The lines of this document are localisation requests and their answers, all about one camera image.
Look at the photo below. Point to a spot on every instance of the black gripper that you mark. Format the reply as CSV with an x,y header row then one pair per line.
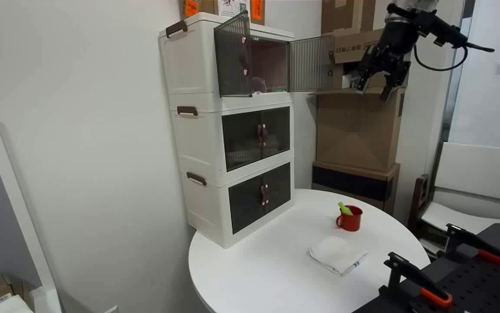
x,y
397,41

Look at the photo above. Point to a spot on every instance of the red cup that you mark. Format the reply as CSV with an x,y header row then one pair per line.
x,y
350,222

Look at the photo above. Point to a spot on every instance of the white framed grey partition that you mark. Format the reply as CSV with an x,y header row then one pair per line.
x,y
7,192

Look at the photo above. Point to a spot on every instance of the smoked transparent cabinet door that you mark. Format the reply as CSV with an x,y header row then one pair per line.
x,y
232,58
310,64

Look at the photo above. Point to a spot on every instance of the tall taped cardboard box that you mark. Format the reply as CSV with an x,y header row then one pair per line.
x,y
345,15

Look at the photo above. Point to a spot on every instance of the narrow orange labelled box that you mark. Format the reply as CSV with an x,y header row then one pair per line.
x,y
257,12

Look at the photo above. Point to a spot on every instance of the white flat panel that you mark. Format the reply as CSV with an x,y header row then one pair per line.
x,y
481,175

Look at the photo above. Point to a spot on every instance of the brown wooden board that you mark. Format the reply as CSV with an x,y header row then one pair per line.
x,y
418,201

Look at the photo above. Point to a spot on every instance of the white three-tier storage cabinet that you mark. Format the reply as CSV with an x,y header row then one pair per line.
x,y
194,145

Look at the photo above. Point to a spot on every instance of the white printed small box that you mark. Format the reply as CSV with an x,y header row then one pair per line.
x,y
231,8

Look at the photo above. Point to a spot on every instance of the white folded cloth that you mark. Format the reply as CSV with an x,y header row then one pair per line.
x,y
336,255

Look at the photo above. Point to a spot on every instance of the cardboard box with black band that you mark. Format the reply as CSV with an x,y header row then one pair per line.
x,y
347,184

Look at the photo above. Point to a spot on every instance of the cardboard box with label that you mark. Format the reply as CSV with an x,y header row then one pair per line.
x,y
354,50

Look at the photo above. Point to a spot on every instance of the green item in cup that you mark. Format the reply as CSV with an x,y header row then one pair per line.
x,y
343,210

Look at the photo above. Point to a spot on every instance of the cardboard box orange label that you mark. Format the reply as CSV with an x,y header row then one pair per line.
x,y
203,8

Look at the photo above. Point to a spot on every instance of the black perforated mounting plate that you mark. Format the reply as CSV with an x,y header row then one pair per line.
x,y
481,285

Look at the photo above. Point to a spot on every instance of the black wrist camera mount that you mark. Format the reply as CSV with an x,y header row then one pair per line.
x,y
442,29

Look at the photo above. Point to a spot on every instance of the large plain cardboard box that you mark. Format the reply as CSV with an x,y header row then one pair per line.
x,y
354,132

